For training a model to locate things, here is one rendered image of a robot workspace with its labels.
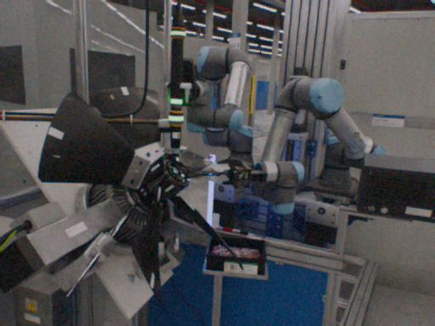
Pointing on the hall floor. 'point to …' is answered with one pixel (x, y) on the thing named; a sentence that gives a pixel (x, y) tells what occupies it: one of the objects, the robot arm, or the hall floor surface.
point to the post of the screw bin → (217, 300)
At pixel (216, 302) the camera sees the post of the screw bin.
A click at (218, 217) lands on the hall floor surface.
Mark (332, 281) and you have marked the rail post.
